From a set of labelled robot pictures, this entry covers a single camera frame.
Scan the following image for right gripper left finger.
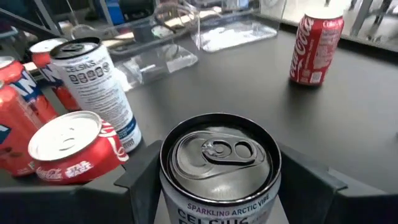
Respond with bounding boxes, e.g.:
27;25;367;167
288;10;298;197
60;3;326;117
0;139;163;224

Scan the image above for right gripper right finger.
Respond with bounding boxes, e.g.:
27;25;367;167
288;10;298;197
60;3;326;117
277;142;398;224

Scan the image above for dented red Coca-Cola can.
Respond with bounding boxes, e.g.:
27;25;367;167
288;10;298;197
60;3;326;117
27;110;130;185

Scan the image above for orange-red Fanta can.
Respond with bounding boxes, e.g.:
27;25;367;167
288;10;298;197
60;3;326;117
0;55;60;125
29;37;82;112
0;80;44;178

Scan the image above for white Celsius can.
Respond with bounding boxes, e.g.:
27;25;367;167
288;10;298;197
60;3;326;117
49;36;143;153
159;112;282;224

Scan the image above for clear plastic bin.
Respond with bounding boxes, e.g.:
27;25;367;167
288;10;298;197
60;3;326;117
70;18;200;93
190;0;280;53

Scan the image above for gray metal stand legs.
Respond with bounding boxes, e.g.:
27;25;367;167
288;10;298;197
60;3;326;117
348;0;398;40

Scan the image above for blue box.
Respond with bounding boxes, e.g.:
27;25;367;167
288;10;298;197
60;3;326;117
104;0;127;26

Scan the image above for black diagonal frame strut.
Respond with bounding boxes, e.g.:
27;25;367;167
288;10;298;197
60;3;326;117
0;7;63;38

